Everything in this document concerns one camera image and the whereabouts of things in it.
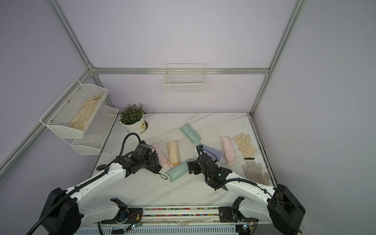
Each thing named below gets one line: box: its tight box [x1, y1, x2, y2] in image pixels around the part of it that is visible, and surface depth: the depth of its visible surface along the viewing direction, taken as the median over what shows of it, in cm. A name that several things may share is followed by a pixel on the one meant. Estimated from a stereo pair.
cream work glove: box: [232, 132, 257, 161], surface depth 103 cm
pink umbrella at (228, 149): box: [220, 135, 237, 161], surface depth 99 cm
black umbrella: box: [147, 165, 168, 180], surface depth 88 cm
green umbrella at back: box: [178, 122, 201, 144], surface depth 109 cm
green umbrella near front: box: [164, 160, 189, 183], surface depth 88 cm
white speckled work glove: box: [241, 160, 270, 187], surface depth 92 cm
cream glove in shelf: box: [69, 94, 104, 132], surface depth 82 cm
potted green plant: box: [119, 102, 147, 135], surface depth 99 cm
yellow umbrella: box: [166, 140, 181, 167], surface depth 98 cm
